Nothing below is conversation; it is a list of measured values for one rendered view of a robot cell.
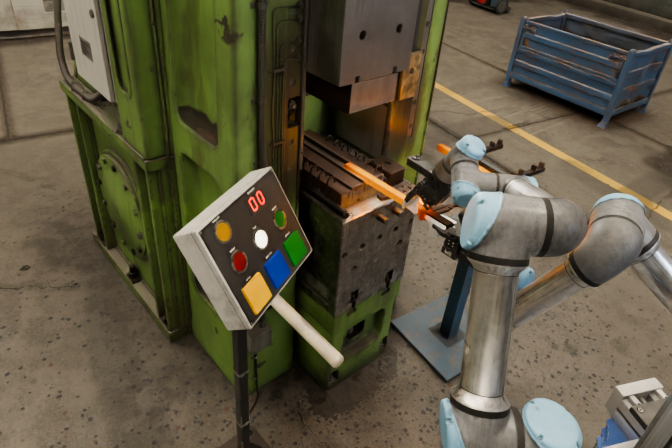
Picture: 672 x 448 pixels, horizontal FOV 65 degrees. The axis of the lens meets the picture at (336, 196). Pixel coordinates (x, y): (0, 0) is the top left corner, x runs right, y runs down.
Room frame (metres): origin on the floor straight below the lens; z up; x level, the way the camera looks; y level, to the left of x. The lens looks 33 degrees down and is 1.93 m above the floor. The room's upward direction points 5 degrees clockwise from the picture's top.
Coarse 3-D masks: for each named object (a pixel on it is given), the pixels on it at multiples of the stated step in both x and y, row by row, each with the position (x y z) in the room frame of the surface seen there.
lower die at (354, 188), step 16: (304, 144) 1.76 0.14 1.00; (320, 144) 1.76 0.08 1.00; (304, 160) 1.66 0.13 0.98; (320, 160) 1.65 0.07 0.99; (352, 160) 1.67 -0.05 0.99; (304, 176) 1.60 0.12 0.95; (320, 176) 1.56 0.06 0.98; (336, 176) 1.55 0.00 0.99; (352, 176) 1.56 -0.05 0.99; (336, 192) 1.47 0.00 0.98; (352, 192) 1.49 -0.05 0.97; (368, 192) 1.55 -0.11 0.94
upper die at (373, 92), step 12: (396, 72) 1.59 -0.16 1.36; (312, 84) 1.58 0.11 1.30; (324, 84) 1.54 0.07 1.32; (360, 84) 1.48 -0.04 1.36; (372, 84) 1.52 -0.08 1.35; (384, 84) 1.55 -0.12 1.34; (396, 84) 1.59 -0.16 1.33; (324, 96) 1.54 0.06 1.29; (336, 96) 1.50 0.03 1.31; (348, 96) 1.46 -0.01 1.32; (360, 96) 1.48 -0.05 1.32; (372, 96) 1.52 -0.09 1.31; (384, 96) 1.56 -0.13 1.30; (348, 108) 1.46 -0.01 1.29; (360, 108) 1.49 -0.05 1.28
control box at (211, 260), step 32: (256, 192) 1.12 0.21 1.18; (192, 224) 0.97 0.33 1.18; (256, 224) 1.06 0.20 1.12; (288, 224) 1.16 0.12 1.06; (192, 256) 0.92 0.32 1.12; (224, 256) 0.93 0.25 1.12; (256, 256) 1.00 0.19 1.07; (224, 288) 0.89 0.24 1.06; (224, 320) 0.89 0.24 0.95; (256, 320) 0.89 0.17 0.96
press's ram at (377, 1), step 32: (320, 0) 1.49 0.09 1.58; (352, 0) 1.44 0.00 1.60; (384, 0) 1.52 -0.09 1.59; (416, 0) 1.62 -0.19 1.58; (320, 32) 1.49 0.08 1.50; (352, 32) 1.44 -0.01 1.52; (384, 32) 1.53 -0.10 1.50; (320, 64) 1.48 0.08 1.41; (352, 64) 1.45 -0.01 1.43; (384, 64) 1.55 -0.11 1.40
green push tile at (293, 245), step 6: (294, 234) 1.14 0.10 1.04; (288, 240) 1.11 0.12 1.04; (294, 240) 1.13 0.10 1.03; (300, 240) 1.15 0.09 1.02; (288, 246) 1.10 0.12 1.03; (294, 246) 1.12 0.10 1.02; (300, 246) 1.14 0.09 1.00; (288, 252) 1.09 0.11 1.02; (294, 252) 1.11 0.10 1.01; (300, 252) 1.12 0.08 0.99; (306, 252) 1.14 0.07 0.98; (294, 258) 1.09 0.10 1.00; (300, 258) 1.11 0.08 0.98; (294, 264) 1.08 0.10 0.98
